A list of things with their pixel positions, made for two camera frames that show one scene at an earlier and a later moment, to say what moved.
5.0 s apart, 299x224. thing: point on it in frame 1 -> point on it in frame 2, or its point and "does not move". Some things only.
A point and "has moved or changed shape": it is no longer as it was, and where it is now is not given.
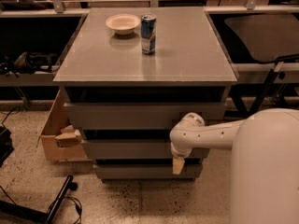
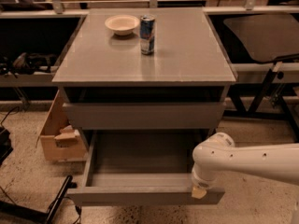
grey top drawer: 137,116 does not move
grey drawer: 135,149 has moved or changed shape
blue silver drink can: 149,29 does not move
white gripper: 179,153 -> 202,182
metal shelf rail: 35,79 does not move
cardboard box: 60,139 does not move
